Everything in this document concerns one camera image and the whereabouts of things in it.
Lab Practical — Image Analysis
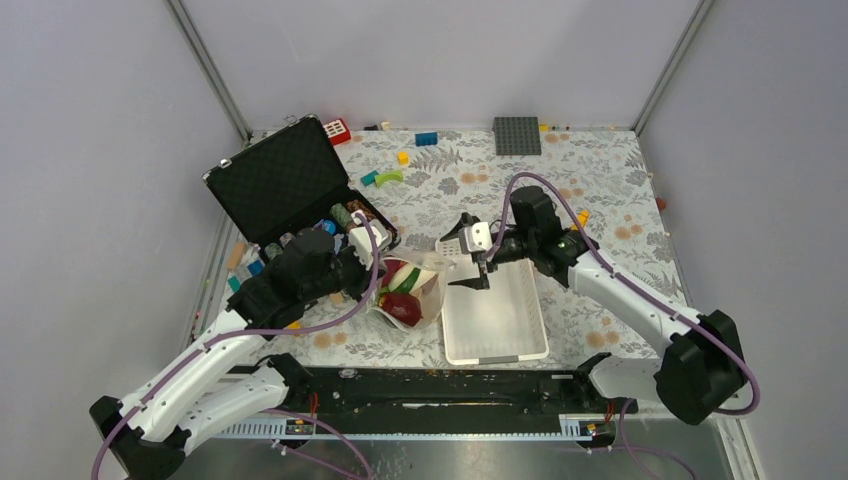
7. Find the teal block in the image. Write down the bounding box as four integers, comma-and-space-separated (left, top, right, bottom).
360, 170, 379, 186

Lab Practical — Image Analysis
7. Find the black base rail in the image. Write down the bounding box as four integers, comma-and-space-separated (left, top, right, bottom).
259, 354, 638, 435

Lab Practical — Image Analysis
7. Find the white perforated plastic basket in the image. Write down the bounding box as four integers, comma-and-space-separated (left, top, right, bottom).
436, 239, 549, 366

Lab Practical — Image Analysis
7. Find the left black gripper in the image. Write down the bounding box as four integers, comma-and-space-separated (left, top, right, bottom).
304, 234, 388, 302

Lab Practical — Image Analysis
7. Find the grey lego baseplate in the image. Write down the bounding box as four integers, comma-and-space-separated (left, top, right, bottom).
492, 117, 542, 156

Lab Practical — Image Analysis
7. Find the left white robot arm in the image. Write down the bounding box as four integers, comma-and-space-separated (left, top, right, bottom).
89, 222, 384, 479

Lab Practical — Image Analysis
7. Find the red white toy block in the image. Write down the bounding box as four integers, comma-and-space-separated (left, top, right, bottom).
323, 118, 352, 146

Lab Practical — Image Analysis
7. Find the orange black chip stack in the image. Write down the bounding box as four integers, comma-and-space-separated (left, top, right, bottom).
346, 199, 398, 241

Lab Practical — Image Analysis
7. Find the green curved block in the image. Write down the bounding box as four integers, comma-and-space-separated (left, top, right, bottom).
374, 170, 404, 188

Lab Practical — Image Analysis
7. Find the green chili pepper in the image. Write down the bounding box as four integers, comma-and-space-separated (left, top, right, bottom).
396, 267, 421, 294

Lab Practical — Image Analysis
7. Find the yellow blue toy vehicle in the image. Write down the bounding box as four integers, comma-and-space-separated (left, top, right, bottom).
571, 210, 590, 231

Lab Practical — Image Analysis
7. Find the purple sweet potato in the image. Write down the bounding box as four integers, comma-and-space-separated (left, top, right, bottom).
381, 259, 406, 288

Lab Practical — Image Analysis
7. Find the black open case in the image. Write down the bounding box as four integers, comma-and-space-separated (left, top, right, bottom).
203, 115, 383, 247

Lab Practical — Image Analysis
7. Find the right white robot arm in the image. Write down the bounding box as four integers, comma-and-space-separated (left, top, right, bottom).
436, 186, 748, 425

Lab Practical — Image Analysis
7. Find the white radish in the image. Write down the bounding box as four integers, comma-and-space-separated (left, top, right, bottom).
387, 263, 438, 294

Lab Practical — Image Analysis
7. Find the clear zip top bag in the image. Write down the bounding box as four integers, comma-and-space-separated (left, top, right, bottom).
367, 251, 456, 332

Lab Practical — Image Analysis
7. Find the blue lego brick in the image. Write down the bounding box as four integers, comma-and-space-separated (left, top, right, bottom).
414, 132, 438, 147

